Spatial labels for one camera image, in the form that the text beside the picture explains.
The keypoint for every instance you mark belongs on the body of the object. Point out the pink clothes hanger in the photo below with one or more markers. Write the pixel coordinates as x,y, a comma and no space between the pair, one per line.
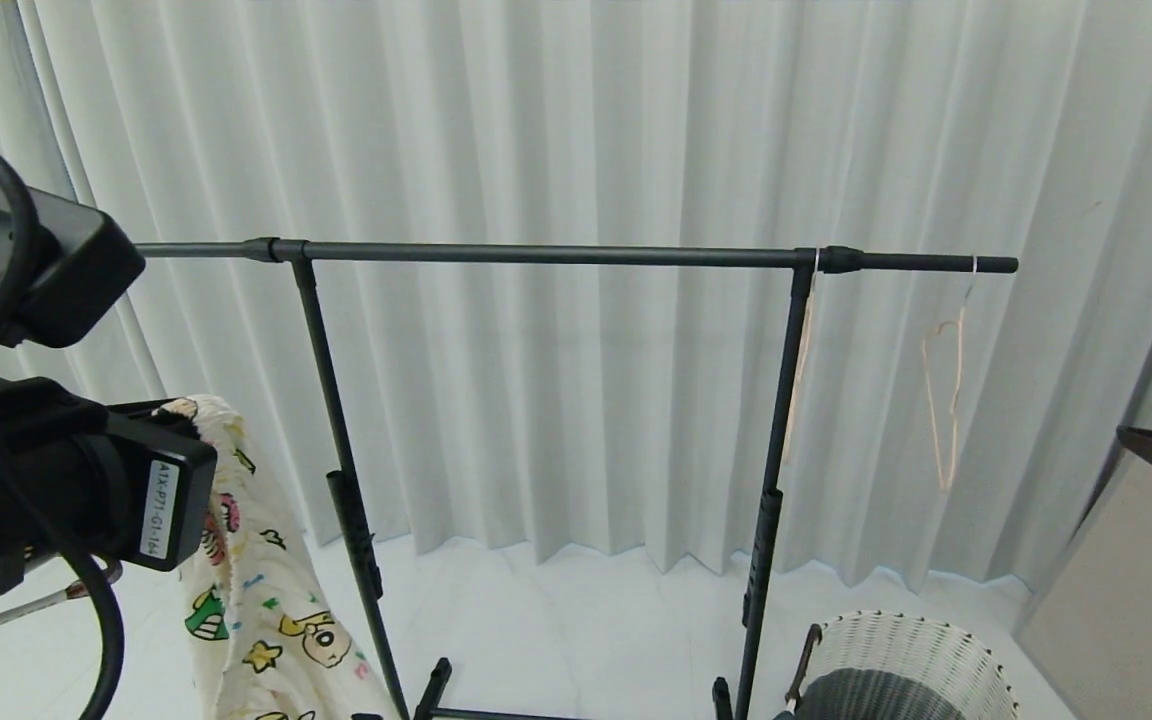
954,400
806,350

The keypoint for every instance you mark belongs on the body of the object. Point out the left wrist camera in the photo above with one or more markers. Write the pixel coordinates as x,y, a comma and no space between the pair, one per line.
56,260

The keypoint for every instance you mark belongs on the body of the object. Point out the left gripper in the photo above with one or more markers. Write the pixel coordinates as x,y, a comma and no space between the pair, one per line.
56,490

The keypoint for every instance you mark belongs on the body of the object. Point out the black clothes rack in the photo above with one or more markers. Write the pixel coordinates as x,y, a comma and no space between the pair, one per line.
536,254

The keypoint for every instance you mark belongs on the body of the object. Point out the cream printed garment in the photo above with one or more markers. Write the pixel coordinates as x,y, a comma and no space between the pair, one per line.
256,600

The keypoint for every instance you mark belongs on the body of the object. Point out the white laundry basket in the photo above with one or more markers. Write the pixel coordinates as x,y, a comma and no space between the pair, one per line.
916,645

